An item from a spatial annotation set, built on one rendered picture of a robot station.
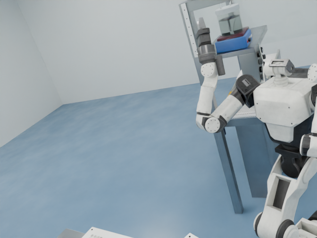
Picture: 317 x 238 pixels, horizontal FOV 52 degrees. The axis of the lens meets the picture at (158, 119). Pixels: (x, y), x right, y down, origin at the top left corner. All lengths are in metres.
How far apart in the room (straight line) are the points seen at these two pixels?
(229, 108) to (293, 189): 0.48
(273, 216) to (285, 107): 0.54
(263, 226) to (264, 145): 0.96
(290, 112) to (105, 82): 5.61
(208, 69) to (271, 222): 0.79
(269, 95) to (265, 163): 1.18
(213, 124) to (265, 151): 1.05
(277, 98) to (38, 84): 6.31
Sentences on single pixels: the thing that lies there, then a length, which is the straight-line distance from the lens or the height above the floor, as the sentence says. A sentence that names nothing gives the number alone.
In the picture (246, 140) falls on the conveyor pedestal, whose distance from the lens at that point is 2.57.
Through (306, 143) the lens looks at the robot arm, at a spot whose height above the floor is 1.14.
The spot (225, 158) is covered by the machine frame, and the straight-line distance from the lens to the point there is 2.45.
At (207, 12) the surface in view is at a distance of 2.06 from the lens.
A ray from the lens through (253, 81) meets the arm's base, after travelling 1.67.
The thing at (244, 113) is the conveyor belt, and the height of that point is 0.83.
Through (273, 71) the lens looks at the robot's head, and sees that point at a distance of 1.53.
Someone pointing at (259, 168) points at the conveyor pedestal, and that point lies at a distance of 2.69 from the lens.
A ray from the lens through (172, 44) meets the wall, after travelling 5.89.
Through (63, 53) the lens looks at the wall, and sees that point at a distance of 7.19.
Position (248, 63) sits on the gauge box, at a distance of 2.15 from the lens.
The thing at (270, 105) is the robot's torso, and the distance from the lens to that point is 1.54.
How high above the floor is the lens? 1.79
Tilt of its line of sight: 21 degrees down
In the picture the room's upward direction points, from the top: 18 degrees counter-clockwise
